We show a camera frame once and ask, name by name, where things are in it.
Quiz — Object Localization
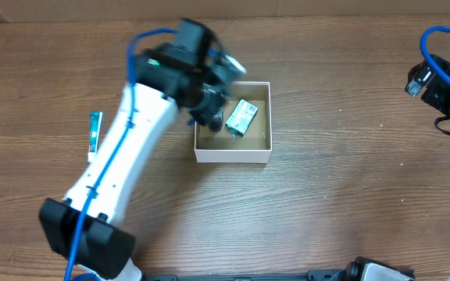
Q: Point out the clear spray bottle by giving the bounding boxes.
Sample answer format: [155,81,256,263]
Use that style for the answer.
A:
[209,112,223,133]

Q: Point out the green white soap packet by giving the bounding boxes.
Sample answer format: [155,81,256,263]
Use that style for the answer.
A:
[225,99,259,138]

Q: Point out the blue disposable razor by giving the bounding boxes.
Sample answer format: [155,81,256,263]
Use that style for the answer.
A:
[187,118,195,126]

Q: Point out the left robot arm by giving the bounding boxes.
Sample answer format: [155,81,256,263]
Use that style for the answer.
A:
[38,19,245,280]

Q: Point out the white cardboard box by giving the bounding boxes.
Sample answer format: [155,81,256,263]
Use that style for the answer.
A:
[194,81,273,163]

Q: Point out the white teal toothpaste tube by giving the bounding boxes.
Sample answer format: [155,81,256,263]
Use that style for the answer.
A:
[87,112,103,163]

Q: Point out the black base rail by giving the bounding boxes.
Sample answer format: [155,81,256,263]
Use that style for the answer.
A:
[142,255,417,281]

